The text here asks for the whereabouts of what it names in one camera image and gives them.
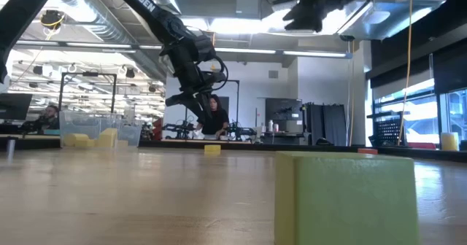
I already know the clear plastic bin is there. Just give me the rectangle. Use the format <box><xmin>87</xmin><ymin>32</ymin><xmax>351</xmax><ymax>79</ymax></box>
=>
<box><xmin>59</xmin><ymin>110</ymin><xmax>144</xmax><ymax>149</ymax></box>

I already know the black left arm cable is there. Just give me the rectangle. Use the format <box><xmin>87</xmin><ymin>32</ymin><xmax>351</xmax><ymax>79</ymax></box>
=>
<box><xmin>206</xmin><ymin>54</ymin><xmax>230</xmax><ymax>92</ymax></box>

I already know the yellow hanging cable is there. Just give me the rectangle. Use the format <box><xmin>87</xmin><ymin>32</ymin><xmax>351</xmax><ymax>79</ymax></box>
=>
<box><xmin>396</xmin><ymin>0</ymin><xmax>414</xmax><ymax>147</ymax></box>

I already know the black pegboard rack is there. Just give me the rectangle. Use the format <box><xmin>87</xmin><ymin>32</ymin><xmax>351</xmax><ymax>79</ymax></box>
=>
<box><xmin>371</xmin><ymin>110</ymin><xmax>408</xmax><ymax>147</ymax></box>

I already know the black aluminium table frame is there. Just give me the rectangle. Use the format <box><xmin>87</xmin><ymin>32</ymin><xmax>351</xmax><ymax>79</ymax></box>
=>
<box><xmin>0</xmin><ymin>138</ymin><xmax>467</xmax><ymax>163</ymax></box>

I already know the black computer monitor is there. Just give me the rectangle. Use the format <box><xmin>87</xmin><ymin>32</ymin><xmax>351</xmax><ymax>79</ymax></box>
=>
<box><xmin>0</xmin><ymin>93</ymin><xmax>34</xmax><ymax>121</ymax></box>

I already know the person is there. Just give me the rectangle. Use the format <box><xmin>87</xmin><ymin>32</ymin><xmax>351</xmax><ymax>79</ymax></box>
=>
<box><xmin>20</xmin><ymin>104</ymin><xmax>61</xmax><ymax>132</ymax></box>
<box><xmin>196</xmin><ymin>93</ymin><xmax>231</xmax><ymax>139</ymax></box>

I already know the green cube block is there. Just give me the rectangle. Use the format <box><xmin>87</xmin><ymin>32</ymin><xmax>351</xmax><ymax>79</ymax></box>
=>
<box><xmin>274</xmin><ymin>150</ymin><xmax>421</xmax><ymax>245</ymax></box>

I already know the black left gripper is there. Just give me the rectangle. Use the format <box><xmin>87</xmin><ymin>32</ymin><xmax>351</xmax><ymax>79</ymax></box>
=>
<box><xmin>166</xmin><ymin>53</ymin><xmax>227</xmax><ymax>125</ymax></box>

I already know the yellow arch block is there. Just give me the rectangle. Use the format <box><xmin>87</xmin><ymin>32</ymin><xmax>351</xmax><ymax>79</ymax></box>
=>
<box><xmin>96</xmin><ymin>128</ymin><xmax>119</xmax><ymax>149</ymax></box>

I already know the black cabinet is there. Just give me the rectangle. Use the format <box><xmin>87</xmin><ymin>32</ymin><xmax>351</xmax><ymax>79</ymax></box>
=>
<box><xmin>265</xmin><ymin>98</ymin><xmax>304</xmax><ymax>146</ymax></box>

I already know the grey upright post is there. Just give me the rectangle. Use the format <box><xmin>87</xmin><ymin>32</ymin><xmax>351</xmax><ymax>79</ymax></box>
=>
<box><xmin>6</xmin><ymin>139</ymin><xmax>17</xmax><ymax>162</ymax></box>

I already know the yellow cylinder block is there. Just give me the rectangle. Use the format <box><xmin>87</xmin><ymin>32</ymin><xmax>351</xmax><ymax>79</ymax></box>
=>
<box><xmin>63</xmin><ymin>133</ymin><xmax>91</xmax><ymax>148</ymax></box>

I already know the silver box ventilation duct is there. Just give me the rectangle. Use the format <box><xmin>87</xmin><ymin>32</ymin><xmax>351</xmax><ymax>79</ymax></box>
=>
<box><xmin>333</xmin><ymin>0</ymin><xmax>448</xmax><ymax>42</ymax></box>

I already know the yellow foam roll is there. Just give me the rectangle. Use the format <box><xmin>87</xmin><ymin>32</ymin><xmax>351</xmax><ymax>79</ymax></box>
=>
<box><xmin>440</xmin><ymin>131</ymin><xmax>460</xmax><ymax>152</ymax></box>

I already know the grey ceiling box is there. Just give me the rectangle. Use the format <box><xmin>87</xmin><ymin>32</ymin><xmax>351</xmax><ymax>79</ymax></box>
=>
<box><xmin>235</xmin><ymin>0</ymin><xmax>261</xmax><ymax>19</ymax></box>

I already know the black camera gantry frame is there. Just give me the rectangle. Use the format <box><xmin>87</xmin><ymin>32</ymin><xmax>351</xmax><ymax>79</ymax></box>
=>
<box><xmin>185</xmin><ymin>77</ymin><xmax>241</xmax><ymax>139</ymax></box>
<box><xmin>57</xmin><ymin>71</ymin><xmax>118</xmax><ymax>117</ymax></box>

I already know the black ceiling cable reel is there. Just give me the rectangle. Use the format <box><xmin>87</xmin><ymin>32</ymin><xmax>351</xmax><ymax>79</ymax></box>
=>
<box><xmin>39</xmin><ymin>9</ymin><xmax>66</xmax><ymax>31</ymax></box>

